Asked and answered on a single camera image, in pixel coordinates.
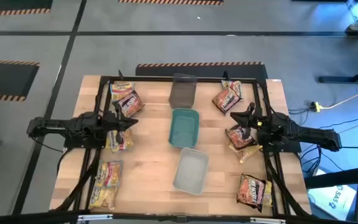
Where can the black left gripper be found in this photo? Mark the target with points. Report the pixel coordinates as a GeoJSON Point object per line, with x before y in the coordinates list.
{"type": "Point", "coordinates": [113, 122]}

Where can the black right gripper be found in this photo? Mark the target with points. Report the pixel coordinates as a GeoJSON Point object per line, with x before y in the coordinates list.
{"type": "Point", "coordinates": [258, 123]}

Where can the black Maruchan fire noodles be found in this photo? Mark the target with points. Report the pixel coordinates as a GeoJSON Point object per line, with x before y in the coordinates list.
{"type": "Point", "coordinates": [250, 191]}
{"type": "Point", "coordinates": [225, 100]}
{"type": "Point", "coordinates": [234, 138]}
{"type": "Point", "coordinates": [132, 104]}

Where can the yellow noodle packet mid-left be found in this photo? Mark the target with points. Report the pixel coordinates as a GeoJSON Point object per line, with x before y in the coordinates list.
{"type": "Point", "coordinates": [112, 143]}

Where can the yellow Maruchan chicken noodles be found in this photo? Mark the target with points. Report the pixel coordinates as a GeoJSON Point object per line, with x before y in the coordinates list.
{"type": "Point", "coordinates": [269, 194]}
{"type": "Point", "coordinates": [102, 197]}
{"type": "Point", "coordinates": [247, 155]}

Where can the yellow noodle packet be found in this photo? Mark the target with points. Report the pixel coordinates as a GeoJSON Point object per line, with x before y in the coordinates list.
{"type": "Point", "coordinates": [109, 172]}
{"type": "Point", "coordinates": [236, 85]}
{"type": "Point", "coordinates": [120, 88]}

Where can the teal plastic bin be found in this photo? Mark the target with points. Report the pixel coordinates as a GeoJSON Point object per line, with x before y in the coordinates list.
{"type": "Point", "coordinates": [183, 129]}

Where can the dark grey translucent bin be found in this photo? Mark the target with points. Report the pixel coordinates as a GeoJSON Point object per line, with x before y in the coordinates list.
{"type": "Point", "coordinates": [182, 93]}

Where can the white plastic bin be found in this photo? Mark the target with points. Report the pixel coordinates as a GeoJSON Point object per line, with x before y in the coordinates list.
{"type": "Point", "coordinates": [190, 172]}

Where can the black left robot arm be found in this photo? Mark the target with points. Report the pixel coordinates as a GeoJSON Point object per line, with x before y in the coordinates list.
{"type": "Point", "coordinates": [54, 127]}

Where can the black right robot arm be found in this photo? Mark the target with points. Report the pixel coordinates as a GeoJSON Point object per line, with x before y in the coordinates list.
{"type": "Point", "coordinates": [309, 133]}

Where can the black hazard-striped floor mat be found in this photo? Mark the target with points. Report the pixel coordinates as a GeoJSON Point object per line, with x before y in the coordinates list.
{"type": "Point", "coordinates": [166, 2]}
{"type": "Point", "coordinates": [247, 72]}
{"type": "Point", "coordinates": [5, 79]}
{"type": "Point", "coordinates": [11, 3]}

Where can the yellow power plug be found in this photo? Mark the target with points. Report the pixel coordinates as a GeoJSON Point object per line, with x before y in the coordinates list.
{"type": "Point", "coordinates": [315, 107]}

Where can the black desk leg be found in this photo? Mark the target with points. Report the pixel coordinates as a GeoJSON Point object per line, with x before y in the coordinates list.
{"type": "Point", "coordinates": [337, 80]}

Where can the black desk beam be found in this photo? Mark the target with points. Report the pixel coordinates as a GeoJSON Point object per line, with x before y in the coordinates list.
{"type": "Point", "coordinates": [337, 178]}

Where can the white printed cardboard box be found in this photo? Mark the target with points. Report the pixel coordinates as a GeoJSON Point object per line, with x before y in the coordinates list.
{"type": "Point", "coordinates": [331, 202]}

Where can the black aluminium table frame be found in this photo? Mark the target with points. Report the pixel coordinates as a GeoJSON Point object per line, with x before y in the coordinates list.
{"type": "Point", "coordinates": [148, 79]}

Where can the silver metal bracket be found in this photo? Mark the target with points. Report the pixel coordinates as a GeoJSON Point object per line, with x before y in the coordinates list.
{"type": "Point", "coordinates": [95, 217]}
{"type": "Point", "coordinates": [267, 220]}

